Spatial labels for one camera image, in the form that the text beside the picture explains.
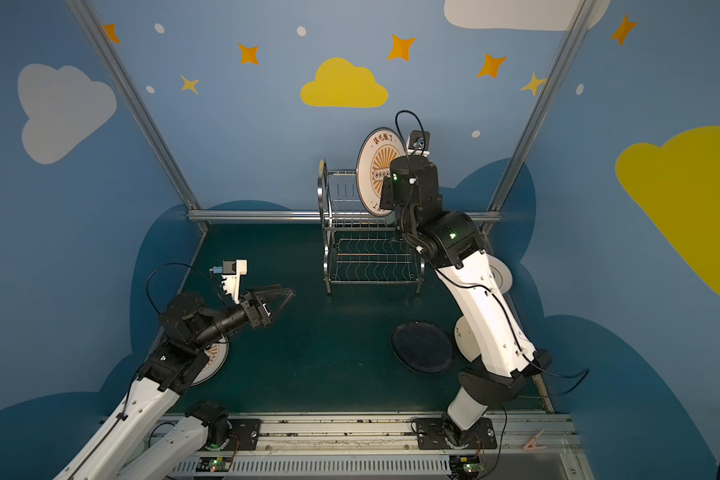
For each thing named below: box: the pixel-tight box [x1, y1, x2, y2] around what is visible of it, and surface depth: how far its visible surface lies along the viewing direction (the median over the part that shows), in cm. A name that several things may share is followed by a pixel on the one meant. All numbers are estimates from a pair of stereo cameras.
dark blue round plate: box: [390, 321, 455, 375], surface depth 90 cm
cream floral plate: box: [454, 315, 481, 362], surface depth 93 cm
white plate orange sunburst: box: [356, 127, 406, 217], surface depth 72 cm
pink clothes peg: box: [522, 428, 548, 451], surface depth 74 cm
